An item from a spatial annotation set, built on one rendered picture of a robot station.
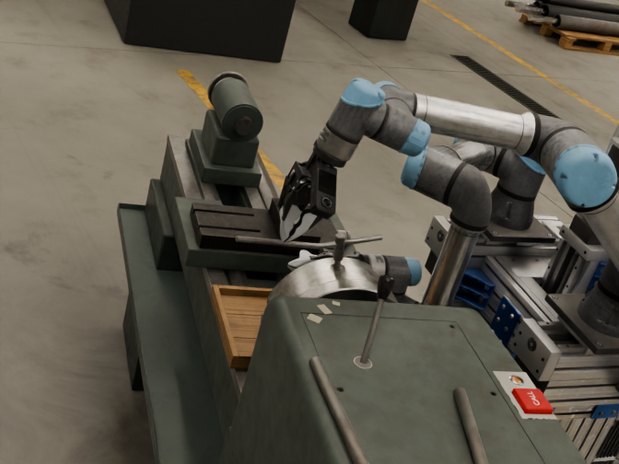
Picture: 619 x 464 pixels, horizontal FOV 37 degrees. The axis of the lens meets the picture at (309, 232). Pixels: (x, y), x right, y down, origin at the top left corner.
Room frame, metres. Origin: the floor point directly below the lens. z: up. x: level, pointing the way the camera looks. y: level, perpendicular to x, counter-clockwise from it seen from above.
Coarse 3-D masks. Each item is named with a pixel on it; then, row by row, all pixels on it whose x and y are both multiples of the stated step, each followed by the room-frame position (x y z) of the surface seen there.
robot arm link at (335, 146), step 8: (320, 136) 1.66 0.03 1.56; (328, 136) 1.64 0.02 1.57; (336, 136) 1.63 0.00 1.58; (320, 144) 1.64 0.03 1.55; (328, 144) 1.63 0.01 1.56; (336, 144) 1.63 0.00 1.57; (344, 144) 1.63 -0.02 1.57; (352, 144) 1.64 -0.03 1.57; (328, 152) 1.63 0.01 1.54; (336, 152) 1.63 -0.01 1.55; (344, 152) 1.63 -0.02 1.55; (352, 152) 1.65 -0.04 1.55; (344, 160) 1.65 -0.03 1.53
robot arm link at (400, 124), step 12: (396, 108) 1.72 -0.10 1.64; (408, 108) 1.76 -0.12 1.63; (384, 120) 1.65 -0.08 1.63; (396, 120) 1.67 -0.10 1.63; (408, 120) 1.68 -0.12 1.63; (420, 120) 1.70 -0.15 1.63; (384, 132) 1.65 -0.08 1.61; (396, 132) 1.66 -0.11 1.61; (408, 132) 1.67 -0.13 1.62; (420, 132) 1.68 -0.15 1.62; (384, 144) 1.67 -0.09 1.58; (396, 144) 1.66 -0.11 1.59; (408, 144) 1.67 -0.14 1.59; (420, 144) 1.67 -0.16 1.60
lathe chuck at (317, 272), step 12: (312, 264) 1.76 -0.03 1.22; (324, 264) 1.76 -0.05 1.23; (348, 264) 1.77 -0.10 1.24; (360, 264) 1.79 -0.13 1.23; (288, 276) 1.74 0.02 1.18; (300, 276) 1.73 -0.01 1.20; (312, 276) 1.72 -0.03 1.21; (324, 276) 1.71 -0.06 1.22; (336, 276) 1.71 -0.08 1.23; (348, 276) 1.72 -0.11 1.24; (360, 276) 1.74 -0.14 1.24; (372, 276) 1.77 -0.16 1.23; (276, 288) 1.73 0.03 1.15; (288, 288) 1.71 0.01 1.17; (300, 288) 1.69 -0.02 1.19
